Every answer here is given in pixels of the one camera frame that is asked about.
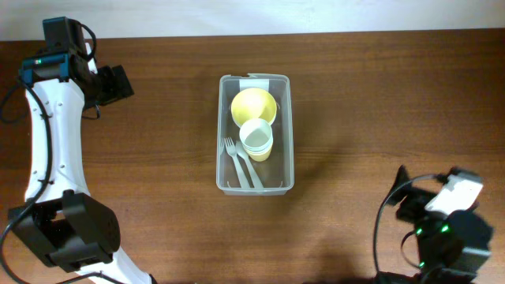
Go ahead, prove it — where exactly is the short white plastic spoon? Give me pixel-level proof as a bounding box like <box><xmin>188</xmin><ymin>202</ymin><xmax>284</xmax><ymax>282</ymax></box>
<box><xmin>224</xmin><ymin>137</ymin><xmax>249</xmax><ymax>189</ymax></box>

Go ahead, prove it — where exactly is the long white plastic spoon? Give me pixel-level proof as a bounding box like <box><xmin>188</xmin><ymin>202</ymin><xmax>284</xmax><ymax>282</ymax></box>
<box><xmin>235</xmin><ymin>141</ymin><xmax>263</xmax><ymax>189</ymax></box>

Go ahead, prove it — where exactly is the yellow plastic cup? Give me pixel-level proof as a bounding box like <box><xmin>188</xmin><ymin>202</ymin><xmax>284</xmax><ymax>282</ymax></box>
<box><xmin>246</xmin><ymin>149</ymin><xmax>271</xmax><ymax>162</ymax></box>

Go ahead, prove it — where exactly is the yellow plastic bowl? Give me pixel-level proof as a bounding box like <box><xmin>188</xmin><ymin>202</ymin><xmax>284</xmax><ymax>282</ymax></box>
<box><xmin>230</xmin><ymin>88</ymin><xmax>277</xmax><ymax>128</ymax></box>

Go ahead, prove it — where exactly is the cream plastic cup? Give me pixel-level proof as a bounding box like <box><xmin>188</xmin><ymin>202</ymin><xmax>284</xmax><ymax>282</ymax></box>
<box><xmin>239</xmin><ymin>118</ymin><xmax>273</xmax><ymax>148</ymax></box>

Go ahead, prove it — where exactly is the green plastic cup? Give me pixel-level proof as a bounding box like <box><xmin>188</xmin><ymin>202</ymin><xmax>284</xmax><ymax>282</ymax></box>
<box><xmin>243</xmin><ymin>144</ymin><xmax>272</xmax><ymax>156</ymax></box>

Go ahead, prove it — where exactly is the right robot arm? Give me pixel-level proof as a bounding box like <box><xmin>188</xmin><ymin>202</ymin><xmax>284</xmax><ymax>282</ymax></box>
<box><xmin>372</xmin><ymin>165</ymin><xmax>494</xmax><ymax>284</ymax></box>

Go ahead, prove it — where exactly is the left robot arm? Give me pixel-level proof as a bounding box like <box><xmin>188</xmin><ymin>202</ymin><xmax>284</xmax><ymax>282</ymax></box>
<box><xmin>6</xmin><ymin>17</ymin><xmax>154</xmax><ymax>283</ymax></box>

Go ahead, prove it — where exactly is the clear plastic storage container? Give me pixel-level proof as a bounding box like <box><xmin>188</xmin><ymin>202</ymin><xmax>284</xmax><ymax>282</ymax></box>
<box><xmin>216</xmin><ymin>73</ymin><xmax>294</xmax><ymax>196</ymax></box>

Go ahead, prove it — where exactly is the left black cable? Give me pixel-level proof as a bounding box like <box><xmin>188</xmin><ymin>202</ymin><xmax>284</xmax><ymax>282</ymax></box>
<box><xmin>0</xmin><ymin>23</ymin><xmax>127</xmax><ymax>284</ymax></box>

